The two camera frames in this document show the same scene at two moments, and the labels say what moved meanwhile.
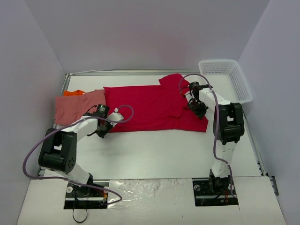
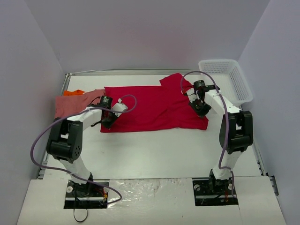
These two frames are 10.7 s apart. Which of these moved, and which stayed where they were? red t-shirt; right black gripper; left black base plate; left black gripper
Moved: left black gripper
Stayed: red t-shirt; left black base plate; right black gripper
